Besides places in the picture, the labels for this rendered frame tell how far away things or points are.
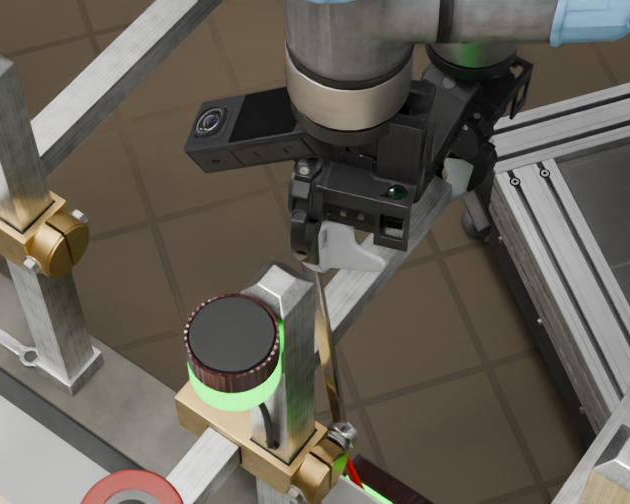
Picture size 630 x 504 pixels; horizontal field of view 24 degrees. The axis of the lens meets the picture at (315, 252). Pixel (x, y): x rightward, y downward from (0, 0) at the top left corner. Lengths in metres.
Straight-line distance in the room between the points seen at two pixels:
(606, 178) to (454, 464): 0.46
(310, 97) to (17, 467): 0.68
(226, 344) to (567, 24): 0.29
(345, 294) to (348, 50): 0.44
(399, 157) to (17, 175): 0.31
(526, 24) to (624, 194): 1.31
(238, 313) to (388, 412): 1.21
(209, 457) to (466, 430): 1.00
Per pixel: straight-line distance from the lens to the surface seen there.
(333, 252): 1.01
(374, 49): 0.81
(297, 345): 0.98
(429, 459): 2.09
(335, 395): 1.14
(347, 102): 0.84
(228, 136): 0.94
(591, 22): 0.80
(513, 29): 0.80
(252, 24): 2.52
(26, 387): 1.37
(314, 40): 0.81
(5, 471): 1.43
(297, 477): 1.13
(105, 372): 1.37
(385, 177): 0.92
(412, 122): 0.88
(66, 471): 1.42
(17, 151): 1.07
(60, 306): 1.25
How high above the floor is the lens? 1.90
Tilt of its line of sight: 58 degrees down
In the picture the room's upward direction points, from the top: straight up
